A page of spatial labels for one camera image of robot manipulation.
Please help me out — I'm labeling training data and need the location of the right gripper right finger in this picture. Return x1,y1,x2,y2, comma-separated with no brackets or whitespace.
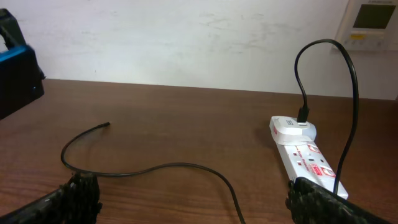
285,177,390,224

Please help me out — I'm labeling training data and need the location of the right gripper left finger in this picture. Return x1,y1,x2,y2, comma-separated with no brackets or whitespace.
1,173,102,224

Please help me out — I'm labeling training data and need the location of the blue screen smartphone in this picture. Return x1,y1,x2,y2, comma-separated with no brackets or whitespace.
1,8,45,119

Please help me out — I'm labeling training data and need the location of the white charger adapter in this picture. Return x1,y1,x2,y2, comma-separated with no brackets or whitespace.
269,116,317,146

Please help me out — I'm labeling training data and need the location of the white power strip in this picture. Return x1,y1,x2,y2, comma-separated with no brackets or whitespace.
275,141,336,192

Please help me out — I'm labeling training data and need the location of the wall thermostat panel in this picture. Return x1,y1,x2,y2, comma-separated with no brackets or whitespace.
335,0,397,52

